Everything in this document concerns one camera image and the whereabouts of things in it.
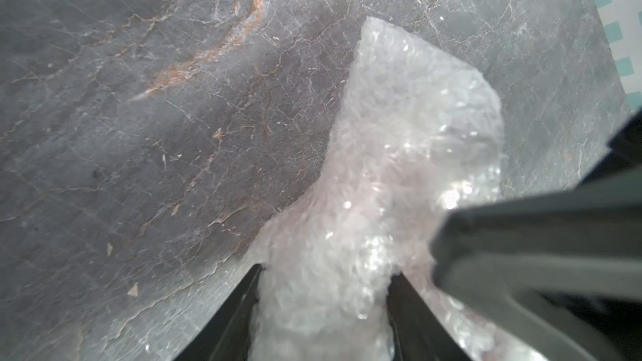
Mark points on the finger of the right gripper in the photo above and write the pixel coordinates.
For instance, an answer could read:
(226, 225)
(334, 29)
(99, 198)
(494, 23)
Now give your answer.
(561, 272)

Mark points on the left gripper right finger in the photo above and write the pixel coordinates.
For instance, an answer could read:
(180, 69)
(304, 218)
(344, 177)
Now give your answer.
(418, 335)

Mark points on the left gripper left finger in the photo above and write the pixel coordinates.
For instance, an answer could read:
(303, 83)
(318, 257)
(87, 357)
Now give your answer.
(227, 337)

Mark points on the clear bubble wrap sheet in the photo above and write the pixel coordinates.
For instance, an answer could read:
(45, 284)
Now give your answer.
(419, 133)

